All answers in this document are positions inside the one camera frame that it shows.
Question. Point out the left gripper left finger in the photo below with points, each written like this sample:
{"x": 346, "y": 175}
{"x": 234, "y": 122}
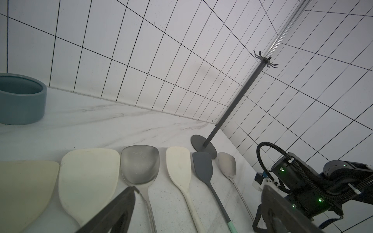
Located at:
{"x": 116, "y": 216}

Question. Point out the teal ceramic cup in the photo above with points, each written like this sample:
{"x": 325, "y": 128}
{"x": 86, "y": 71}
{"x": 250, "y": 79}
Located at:
{"x": 23, "y": 99}

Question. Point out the cream slotted turner green handle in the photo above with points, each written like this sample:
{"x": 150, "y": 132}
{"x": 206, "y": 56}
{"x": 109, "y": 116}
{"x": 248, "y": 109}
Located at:
{"x": 26, "y": 189}

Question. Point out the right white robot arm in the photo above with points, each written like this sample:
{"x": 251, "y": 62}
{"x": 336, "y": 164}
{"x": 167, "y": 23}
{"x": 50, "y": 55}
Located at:
{"x": 356, "y": 178}

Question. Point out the dark grey spatula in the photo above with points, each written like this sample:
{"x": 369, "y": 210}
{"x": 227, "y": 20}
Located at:
{"x": 204, "y": 170}

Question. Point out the cream spatula light wooden handle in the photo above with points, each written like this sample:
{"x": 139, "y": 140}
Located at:
{"x": 179, "y": 169}

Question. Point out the cream utensil dark wooden handle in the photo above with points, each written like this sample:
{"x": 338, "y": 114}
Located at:
{"x": 140, "y": 167}

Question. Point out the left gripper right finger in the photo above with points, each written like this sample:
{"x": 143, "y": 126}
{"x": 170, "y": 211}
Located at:
{"x": 280, "y": 217}

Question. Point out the dark grey utensil rack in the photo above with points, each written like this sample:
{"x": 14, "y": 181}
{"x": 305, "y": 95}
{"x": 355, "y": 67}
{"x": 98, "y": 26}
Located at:
{"x": 202, "y": 144}

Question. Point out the cream spoon wooden handle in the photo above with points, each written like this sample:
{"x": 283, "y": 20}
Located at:
{"x": 87, "y": 181}

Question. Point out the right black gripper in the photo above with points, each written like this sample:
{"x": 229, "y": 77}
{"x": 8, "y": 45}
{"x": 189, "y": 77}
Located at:
{"x": 301, "y": 194}

